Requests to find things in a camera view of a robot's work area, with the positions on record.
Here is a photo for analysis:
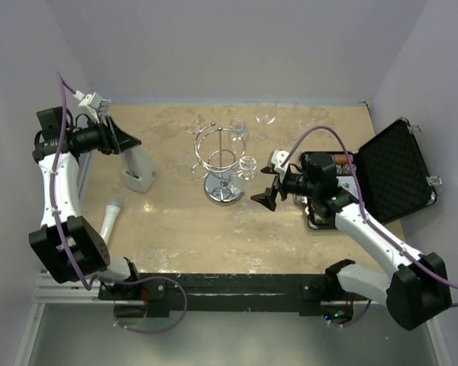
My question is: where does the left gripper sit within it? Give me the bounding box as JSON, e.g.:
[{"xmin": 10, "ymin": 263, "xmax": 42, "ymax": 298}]
[{"xmin": 70, "ymin": 114, "xmax": 141, "ymax": 155}]

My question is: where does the chrome wine glass rack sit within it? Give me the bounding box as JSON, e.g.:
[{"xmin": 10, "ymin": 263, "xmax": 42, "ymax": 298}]
[{"xmin": 192, "ymin": 121, "xmax": 247, "ymax": 207}]

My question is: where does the white handheld device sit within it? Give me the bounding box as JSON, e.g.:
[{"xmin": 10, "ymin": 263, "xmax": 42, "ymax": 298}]
[{"xmin": 100, "ymin": 198, "xmax": 123, "ymax": 245}]

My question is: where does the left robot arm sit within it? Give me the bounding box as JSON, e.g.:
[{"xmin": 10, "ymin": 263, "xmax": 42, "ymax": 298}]
[{"xmin": 28, "ymin": 107, "xmax": 143, "ymax": 299}]

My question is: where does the aluminium rail frame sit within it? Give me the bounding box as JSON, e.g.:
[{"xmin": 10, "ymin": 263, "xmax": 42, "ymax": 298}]
[{"xmin": 32, "ymin": 98, "xmax": 438, "ymax": 306}]

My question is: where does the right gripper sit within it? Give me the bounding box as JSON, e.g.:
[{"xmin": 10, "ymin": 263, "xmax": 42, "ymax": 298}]
[{"xmin": 251, "ymin": 165, "xmax": 319, "ymax": 211}]

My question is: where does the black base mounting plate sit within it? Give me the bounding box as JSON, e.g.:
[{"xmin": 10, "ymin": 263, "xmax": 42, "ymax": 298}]
[{"xmin": 98, "ymin": 273, "xmax": 365, "ymax": 318}]

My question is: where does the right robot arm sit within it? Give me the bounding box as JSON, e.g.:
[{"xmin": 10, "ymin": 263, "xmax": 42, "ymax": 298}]
[{"xmin": 251, "ymin": 150, "xmax": 453, "ymax": 330}]

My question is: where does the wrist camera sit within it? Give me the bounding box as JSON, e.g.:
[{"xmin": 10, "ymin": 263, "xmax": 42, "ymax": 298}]
[
  {"xmin": 75, "ymin": 91, "xmax": 111, "ymax": 123},
  {"xmin": 267, "ymin": 149, "xmax": 289, "ymax": 175}
]

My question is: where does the black poker chip case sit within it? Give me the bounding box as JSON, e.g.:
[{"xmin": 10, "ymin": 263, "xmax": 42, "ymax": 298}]
[{"xmin": 289, "ymin": 117, "xmax": 437, "ymax": 230}]

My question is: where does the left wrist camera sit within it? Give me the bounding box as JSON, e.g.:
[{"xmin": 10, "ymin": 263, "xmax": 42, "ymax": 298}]
[{"xmin": 75, "ymin": 91, "xmax": 111, "ymax": 123}]

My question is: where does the white charging stand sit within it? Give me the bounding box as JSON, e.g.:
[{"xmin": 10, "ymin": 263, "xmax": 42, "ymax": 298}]
[{"xmin": 121, "ymin": 146, "xmax": 159, "ymax": 194}]

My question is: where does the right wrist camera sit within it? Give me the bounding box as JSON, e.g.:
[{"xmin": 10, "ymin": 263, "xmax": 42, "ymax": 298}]
[{"xmin": 267, "ymin": 149, "xmax": 289, "ymax": 175}]

